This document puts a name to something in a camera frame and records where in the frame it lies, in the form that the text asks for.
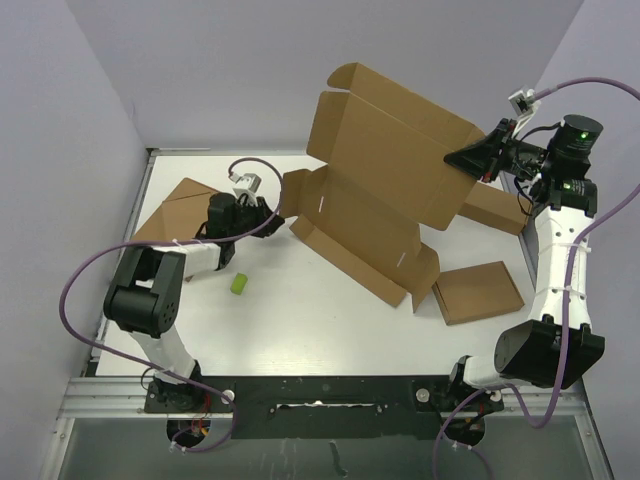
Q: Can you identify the folded cardboard boxes left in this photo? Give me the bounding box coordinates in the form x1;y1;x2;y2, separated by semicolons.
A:
130;176;221;282

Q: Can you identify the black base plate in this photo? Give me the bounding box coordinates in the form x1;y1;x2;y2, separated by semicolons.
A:
144;375;504;440

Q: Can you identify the flat cardboard box near right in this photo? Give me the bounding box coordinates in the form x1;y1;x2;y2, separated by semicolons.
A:
433;261;525;326

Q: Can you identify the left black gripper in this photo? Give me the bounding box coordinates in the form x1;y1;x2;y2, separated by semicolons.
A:
228;194;284;240

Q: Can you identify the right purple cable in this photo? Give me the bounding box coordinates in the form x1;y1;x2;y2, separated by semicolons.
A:
433;77;640;480

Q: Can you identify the large cardboard box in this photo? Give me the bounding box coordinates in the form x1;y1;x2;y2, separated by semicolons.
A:
280;63;484;308

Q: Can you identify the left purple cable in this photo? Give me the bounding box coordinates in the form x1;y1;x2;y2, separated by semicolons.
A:
58;157;286;455

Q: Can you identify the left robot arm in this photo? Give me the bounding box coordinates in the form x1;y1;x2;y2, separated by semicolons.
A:
103;193;284;411

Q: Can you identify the purple cable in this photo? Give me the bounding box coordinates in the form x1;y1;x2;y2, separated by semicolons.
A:
58;157;286;455
433;77;640;480

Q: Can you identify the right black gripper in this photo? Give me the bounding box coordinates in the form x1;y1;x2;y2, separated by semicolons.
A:
443;119;554;184

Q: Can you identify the folded cardboard box far right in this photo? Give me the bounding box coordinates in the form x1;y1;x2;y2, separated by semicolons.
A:
459;183;527;235

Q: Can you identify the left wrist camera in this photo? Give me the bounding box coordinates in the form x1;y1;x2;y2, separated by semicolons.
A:
230;173;261;206

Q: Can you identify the green block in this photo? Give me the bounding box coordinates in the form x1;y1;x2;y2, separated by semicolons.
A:
230;273;248;295

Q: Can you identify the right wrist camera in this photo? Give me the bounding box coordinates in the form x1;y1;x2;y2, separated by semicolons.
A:
508;86;541;126

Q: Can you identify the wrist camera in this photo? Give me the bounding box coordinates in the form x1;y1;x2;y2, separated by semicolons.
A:
230;173;261;206
508;86;541;126

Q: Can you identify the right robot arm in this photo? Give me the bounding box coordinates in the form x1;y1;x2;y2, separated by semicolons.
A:
444;114;605;409

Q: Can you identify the aluminium table frame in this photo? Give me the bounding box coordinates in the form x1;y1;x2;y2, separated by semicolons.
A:
37;147;616;480

